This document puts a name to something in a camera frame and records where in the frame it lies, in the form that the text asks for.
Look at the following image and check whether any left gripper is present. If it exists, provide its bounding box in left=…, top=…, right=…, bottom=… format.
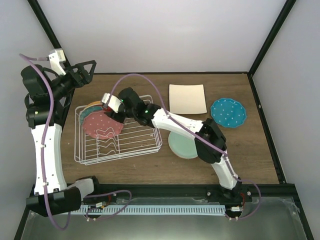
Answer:
left=49, top=61, right=97, bottom=101

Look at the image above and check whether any pink polka dot plate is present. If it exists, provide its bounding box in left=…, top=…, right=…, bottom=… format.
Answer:
left=82, top=110, right=124, bottom=140

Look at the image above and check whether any red and teal plate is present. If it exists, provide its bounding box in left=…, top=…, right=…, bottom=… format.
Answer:
left=78, top=105, right=103, bottom=125

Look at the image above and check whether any square cream plate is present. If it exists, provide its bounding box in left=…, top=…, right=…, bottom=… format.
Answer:
left=169, top=84, right=208, bottom=115

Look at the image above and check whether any mint green flower plate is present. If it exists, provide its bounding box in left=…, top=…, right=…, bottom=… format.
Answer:
left=168, top=132, right=198, bottom=159

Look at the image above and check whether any teal polka dot plate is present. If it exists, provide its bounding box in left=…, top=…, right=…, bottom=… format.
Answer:
left=210, top=98, right=247, bottom=128

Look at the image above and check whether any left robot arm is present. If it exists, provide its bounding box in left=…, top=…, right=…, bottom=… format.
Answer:
left=20, top=60, right=102, bottom=217

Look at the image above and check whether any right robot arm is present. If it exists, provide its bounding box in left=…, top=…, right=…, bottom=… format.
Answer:
left=101, top=87, right=242, bottom=202

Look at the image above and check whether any orange polka dot plate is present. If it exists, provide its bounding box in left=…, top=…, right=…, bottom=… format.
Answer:
left=87, top=100, right=102, bottom=107

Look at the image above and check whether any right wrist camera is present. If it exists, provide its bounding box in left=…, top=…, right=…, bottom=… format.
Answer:
left=101, top=93, right=122, bottom=113

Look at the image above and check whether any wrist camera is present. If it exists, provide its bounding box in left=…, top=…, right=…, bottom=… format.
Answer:
left=48, top=48, right=66, bottom=76
left=101, top=93, right=122, bottom=113

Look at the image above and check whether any white wire dish rack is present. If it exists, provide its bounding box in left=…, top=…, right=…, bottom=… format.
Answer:
left=74, top=105, right=163, bottom=166

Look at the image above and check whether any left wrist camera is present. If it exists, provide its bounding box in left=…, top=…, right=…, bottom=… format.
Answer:
left=48, top=48, right=66, bottom=76

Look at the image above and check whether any left black frame post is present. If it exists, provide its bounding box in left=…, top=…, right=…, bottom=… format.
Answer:
left=27, top=0, right=62, bottom=49

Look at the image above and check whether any black frame post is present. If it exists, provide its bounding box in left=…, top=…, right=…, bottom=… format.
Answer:
left=248, top=0, right=297, bottom=75
left=27, top=0, right=62, bottom=49

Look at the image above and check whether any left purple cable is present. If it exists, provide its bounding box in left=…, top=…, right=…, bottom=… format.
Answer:
left=18, top=52, right=71, bottom=231

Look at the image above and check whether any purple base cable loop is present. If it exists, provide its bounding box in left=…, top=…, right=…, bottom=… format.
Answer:
left=84, top=190, right=133, bottom=222

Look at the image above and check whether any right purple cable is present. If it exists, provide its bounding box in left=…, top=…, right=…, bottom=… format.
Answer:
left=104, top=72, right=262, bottom=221

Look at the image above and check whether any white slotted cable duct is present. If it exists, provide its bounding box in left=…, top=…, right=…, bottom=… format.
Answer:
left=72, top=205, right=226, bottom=216

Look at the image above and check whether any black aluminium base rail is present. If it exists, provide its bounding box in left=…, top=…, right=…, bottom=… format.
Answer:
left=93, top=183, right=299, bottom=205

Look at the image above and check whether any right black frame post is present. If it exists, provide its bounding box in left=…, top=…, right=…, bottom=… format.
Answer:
left=248, top=0, right=297, bottom=75

